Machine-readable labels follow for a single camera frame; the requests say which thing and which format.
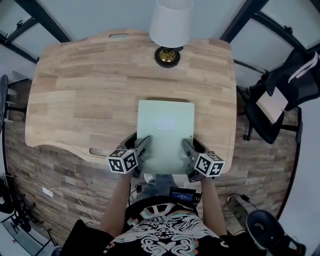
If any light wooden desk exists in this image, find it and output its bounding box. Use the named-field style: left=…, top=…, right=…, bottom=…
left=24, top=29, right=237, bottom=175

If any thin white cable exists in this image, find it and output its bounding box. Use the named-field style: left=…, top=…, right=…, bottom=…
left=0, top=173, right=101, bottom=225

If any black equipment stand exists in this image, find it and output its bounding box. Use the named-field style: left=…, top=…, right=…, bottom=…
left=0, top=174, right=45, bottom=233

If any white power adapter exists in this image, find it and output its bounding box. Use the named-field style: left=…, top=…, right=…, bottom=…
left=41, top=186, right=55, bottom=198

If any beige flat box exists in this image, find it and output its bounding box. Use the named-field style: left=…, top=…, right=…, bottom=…
left=255, top=86, right=289, bottom=125

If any white shade brass table lamp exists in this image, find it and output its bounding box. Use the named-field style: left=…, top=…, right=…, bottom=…
left=148, top=0, right=195, bottom=69

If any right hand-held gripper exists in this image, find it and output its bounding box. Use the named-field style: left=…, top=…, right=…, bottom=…
left=181, top=136, right=226, bottom=183

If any person's left forearm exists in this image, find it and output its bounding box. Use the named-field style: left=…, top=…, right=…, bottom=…
left=99, top=171, right=134, bottom=239

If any pink fabric strap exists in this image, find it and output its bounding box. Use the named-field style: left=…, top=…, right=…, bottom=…
left=287, top=51, right=320, bottom=84

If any person's black printed shirt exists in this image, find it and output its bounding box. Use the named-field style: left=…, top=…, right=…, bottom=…
left=59, top=196, right=230, bottom=256

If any black framed window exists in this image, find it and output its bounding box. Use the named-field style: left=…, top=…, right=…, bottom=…
left=0, top=0, right=74, bottom=64
left=219, top=0, right=320, bottom=75

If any person's right forearm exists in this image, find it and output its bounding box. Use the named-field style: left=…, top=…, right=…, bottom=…
left=198, top=176, right=229, bottom=238

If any black mesh office chair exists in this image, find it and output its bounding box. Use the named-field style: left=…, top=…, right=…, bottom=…
left=237, top=49, right=320, bottom=145

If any person's grey trouser leg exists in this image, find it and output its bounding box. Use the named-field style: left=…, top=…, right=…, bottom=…
left=134, top=173, right=176, bottom=204

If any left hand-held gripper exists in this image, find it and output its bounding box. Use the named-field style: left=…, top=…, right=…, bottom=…
left=107, top=132, right=153, bottom=179

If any small black screen device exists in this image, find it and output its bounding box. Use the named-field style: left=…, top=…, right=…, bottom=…
left=169, top=186, right=198, bottom=202

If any black marble round side table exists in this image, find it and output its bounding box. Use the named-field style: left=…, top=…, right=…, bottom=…
left=0, top=74, right=18, bottom=137

